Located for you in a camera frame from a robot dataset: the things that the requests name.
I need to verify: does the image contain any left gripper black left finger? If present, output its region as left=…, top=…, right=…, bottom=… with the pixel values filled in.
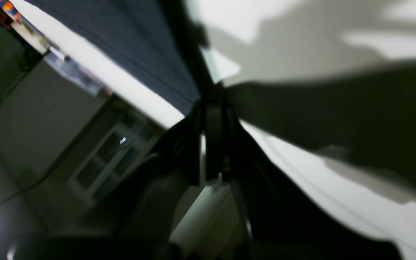
left=136, top=105, right=204, bottom=231

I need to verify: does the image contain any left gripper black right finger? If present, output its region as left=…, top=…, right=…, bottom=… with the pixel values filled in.
left=205, top=99, right=230, bottom=181

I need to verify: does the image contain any black T-shirt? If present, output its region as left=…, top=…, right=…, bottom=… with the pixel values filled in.
left=29, top=0, right=416, bottom=260

